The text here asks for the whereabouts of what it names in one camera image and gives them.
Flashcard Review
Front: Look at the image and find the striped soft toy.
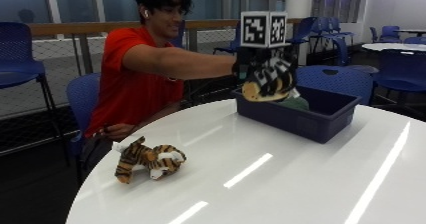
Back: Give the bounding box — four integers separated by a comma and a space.
241, 52, 301, 103

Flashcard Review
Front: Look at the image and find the tiger soft toy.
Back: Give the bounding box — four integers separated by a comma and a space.
111, 136, 188, 185

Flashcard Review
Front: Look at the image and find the white marker cube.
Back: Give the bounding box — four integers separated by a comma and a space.
240, 10, 289, 49

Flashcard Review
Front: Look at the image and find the blue chair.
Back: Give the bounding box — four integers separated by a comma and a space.
66, 72, 103, 185
311, 16, 357, 67
285, 16, 320, 65
369, 25, 402, 44
372, 48, 426, 117
0, 21, 68, 165
295, 64, 380, 106

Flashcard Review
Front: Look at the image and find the green soft toy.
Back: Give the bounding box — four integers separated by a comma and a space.
277, 96, 311, 111

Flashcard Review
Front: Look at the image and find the the person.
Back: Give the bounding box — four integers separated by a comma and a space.
80, 0, 239, 182

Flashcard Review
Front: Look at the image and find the dark blue plastic bin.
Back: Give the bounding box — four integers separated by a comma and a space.
231, 85, 364, 145

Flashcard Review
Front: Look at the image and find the wooden railing with mesh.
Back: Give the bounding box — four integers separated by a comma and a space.
0, 18, 308, 118

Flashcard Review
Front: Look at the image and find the white round table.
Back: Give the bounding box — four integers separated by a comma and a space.
361, 42, 426, 53

